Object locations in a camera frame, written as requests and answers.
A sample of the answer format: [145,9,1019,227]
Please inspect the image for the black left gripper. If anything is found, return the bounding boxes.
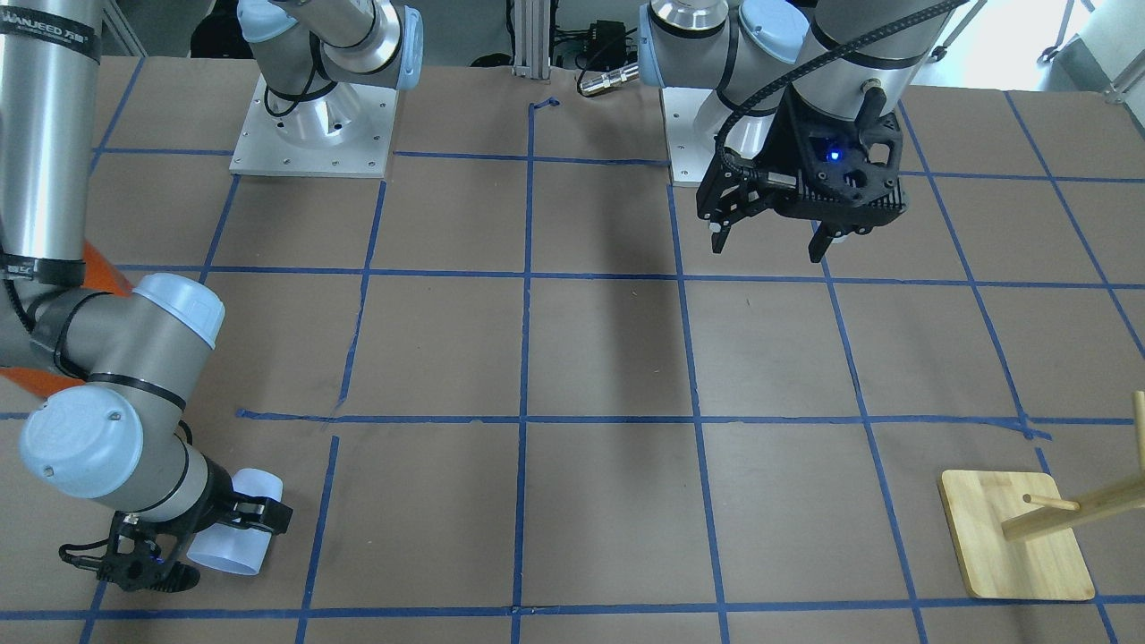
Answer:
[706,87,909,264]

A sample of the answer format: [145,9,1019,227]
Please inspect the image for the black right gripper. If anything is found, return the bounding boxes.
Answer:
[134,458,293,594]

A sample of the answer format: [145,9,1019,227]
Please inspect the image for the light blue plastic cup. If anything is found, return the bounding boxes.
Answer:
[185,468,284,576]

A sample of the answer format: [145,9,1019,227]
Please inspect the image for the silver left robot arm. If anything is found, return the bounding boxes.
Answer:
[638,1,958,262]

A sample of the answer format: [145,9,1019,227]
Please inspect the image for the orange can with silver lid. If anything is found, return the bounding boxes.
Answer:
[1,241,132,399]

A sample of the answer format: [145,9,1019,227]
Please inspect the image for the wooden mug stand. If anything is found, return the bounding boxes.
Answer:
[929,390,1142,603]

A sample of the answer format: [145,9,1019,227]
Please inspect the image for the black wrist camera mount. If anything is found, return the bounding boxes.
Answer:
[57,511,176,591]

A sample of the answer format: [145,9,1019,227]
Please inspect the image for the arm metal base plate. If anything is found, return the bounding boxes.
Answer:
[661,87,731,188]
[229,78,398,179]

